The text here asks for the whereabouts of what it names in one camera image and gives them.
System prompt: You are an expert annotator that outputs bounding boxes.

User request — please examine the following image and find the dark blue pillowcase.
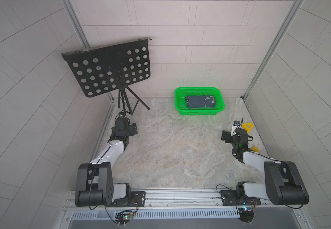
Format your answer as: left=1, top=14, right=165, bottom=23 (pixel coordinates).
left=185, top=95, right=216, bottom=109

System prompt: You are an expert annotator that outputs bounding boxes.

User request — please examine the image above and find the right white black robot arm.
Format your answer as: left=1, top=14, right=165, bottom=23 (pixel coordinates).
left=221, top=128, right=310, bottom=208

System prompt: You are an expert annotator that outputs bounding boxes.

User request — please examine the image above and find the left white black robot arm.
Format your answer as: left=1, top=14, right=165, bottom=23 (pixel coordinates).
left=75, top=112, right=137, bottom=207

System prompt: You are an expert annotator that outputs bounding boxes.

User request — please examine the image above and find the yellow plastic triangle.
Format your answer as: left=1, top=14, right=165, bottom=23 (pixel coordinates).
left=241, top=123, right=254, bottom=133

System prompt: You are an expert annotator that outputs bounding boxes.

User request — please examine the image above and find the small yellow flat piece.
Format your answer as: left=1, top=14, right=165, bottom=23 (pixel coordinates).
left=251, top=147, right=260, bottom=152

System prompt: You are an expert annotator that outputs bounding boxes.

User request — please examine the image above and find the black perforated music stand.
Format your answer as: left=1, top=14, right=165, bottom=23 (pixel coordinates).
left=62, top=37, right=151, bottom=115

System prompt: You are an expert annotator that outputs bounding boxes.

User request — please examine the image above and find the green plastic basket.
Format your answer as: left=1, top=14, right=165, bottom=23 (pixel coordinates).
left=174, top=87, right=225, bottom=115

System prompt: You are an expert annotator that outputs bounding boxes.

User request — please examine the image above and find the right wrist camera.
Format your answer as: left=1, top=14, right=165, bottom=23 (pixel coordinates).
left=230, top=120, right=241, bottom=136

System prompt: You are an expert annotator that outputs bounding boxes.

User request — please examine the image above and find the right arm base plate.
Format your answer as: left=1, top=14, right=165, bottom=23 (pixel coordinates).
left=218, top=190, right=261, bottom=206

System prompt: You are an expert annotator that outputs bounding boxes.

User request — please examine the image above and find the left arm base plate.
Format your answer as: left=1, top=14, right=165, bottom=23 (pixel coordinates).
left=107, top=191, right=146, bottom=208

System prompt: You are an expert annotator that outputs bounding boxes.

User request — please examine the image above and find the right circuit board with wires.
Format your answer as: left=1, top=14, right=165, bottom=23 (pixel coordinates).
left=235, top=200, right=257, bottom=225

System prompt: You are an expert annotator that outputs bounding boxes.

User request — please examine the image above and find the circuit board with wires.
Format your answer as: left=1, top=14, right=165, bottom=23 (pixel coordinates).
left=104, top=198, right=139, bottom=227
left=235, top=200, right=257, bottom=225

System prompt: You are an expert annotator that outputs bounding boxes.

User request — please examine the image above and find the left circuit board with wires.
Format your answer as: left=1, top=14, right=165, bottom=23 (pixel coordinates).
left=104, top=198, right=139, bottom=227

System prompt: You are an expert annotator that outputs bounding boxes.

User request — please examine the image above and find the aluminium rail frame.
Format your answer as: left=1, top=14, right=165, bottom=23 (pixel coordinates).
left=53, top=187, right=313, bottom=229

